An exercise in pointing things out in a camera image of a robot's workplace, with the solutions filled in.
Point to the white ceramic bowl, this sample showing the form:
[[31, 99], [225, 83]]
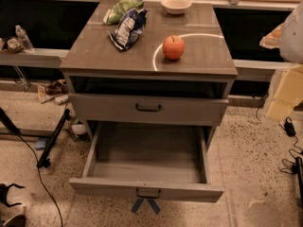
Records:
[[176, 7]]

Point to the red orange apple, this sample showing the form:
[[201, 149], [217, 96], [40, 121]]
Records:
[[173, 47]]

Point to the crumpled snack wrapper pile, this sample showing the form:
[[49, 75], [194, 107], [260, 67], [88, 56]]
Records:
[[52, 90]]

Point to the small white pot plant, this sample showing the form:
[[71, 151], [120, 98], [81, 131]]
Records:
[[78, 127]]

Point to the black tripod leg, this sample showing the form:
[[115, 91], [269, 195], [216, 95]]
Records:
[[44, 161]]

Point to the blue white chip bag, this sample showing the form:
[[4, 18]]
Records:
[[130, 27]]

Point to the open middle drawer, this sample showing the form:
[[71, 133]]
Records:
[[146, 161]]

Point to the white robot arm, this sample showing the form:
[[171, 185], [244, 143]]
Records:
[[288, 38]]

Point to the clear plastic water bottle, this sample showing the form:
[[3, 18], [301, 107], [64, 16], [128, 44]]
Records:
[[24, 39]]

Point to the closed upper drawer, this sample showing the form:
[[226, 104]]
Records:
[[149, 109]]

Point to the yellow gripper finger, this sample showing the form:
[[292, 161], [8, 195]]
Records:
[[272, 39], [288, 94]]

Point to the grey wooden drawer cabinet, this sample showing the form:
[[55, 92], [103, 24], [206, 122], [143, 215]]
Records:
[[206, 70]]

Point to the basket with cup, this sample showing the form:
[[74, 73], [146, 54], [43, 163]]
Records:
[[10, 45]]

